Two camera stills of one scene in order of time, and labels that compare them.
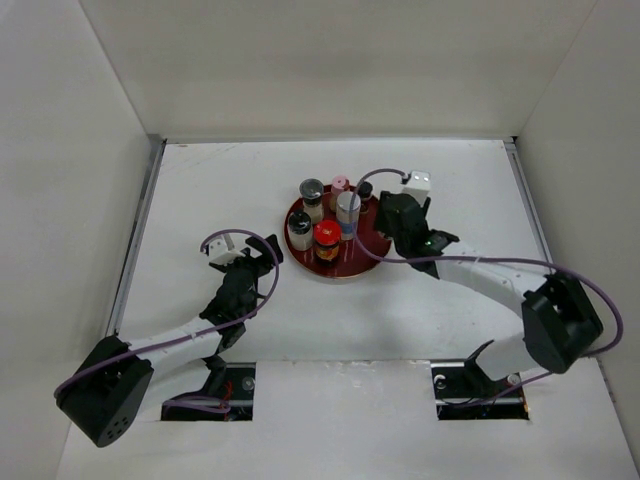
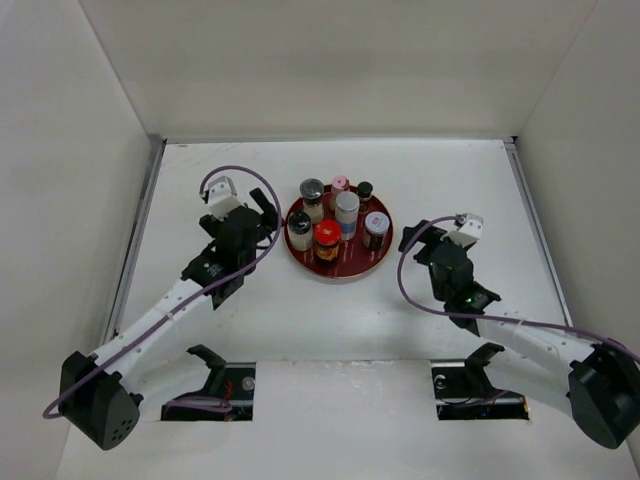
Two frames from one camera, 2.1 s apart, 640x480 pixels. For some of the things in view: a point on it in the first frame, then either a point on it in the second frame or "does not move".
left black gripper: x=264 y=263 -> x=268 y=210
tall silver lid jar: x=348 y=204 does not move
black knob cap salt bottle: x=300 y=230 does not move
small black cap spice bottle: x=364 y=192 does not move
